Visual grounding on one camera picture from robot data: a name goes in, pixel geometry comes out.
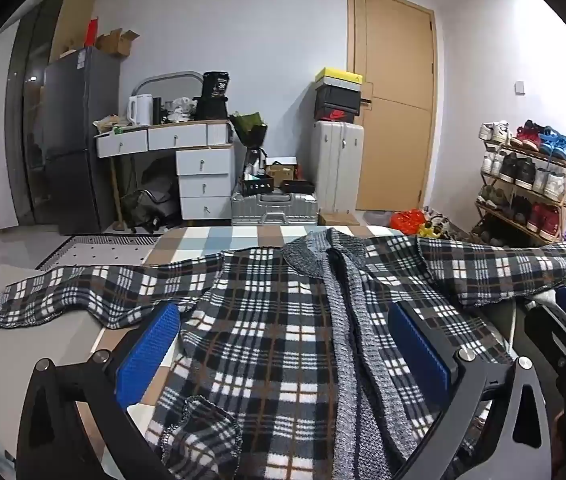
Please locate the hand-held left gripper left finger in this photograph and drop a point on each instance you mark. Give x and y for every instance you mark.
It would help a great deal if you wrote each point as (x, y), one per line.
(145, 355)

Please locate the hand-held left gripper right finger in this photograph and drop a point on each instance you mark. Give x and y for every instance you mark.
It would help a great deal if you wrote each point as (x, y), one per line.
(418, 355)

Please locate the plaid knit cardigan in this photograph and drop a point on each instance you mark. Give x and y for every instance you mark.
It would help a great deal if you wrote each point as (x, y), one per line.
(273, 320)

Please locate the patterned cloth heap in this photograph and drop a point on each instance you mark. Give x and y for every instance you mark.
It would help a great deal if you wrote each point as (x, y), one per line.
(445, 225)

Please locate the orange plastic bag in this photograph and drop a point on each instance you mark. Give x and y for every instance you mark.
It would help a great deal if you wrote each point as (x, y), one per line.
(407, 221)

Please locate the wooden shoe rack with shoes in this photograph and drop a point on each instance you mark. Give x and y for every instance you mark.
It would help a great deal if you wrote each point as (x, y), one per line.
(523, 167)

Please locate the bed with checked sheet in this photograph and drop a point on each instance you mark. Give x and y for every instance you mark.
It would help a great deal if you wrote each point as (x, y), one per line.
(243, 237)

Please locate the dark green backpack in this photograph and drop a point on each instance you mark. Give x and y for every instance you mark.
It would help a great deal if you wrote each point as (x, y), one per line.
(150, 200)

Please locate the silver ribbed suitcase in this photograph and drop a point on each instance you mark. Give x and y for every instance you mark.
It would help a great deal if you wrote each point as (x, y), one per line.
(273, 207)

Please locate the white desk with drawers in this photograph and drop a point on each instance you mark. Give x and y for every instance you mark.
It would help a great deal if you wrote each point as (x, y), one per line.
(198, 165)

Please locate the black open crate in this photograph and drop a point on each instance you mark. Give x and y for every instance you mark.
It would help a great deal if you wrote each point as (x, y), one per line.
(258, 186)

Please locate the white upright suitcase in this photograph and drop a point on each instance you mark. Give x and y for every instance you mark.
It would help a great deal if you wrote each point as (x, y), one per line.
(338, 165)

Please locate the small brown cardboard box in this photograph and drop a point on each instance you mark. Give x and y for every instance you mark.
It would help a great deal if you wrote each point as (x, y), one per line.
(279, 172)

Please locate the dark grey fridge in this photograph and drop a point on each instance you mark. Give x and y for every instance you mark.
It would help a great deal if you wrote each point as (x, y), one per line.
(73, 135)

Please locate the white electric kettle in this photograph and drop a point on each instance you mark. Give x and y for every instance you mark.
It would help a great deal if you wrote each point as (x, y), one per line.
(139, 110)

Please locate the wooden door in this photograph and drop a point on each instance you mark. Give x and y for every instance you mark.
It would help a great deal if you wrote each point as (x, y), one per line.
(398, 110)

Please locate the dark green wrapped bouquet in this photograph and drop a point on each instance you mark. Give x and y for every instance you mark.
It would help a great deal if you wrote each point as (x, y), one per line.
(249, 127)

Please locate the black and red shoe box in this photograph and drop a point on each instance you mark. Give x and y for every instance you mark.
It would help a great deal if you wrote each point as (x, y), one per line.
(337, 112)

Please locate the black paper bag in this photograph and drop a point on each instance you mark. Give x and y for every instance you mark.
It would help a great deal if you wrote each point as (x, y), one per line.
(211, 97)

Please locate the arched grey mirror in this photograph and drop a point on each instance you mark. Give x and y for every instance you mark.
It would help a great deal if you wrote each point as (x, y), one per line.
(173, 82)

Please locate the yellow lidded shoe box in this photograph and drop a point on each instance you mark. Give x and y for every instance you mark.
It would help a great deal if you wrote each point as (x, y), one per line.
(339, 79)

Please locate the open cardboard box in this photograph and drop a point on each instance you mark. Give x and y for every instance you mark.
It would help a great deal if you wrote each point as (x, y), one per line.
(118, 42)

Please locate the flat tall cardboard sheet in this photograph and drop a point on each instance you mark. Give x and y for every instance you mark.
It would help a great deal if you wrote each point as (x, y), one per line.
(74, 20)

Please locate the white wall switch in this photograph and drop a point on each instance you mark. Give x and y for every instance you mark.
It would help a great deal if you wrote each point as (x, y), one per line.
(519, 87)

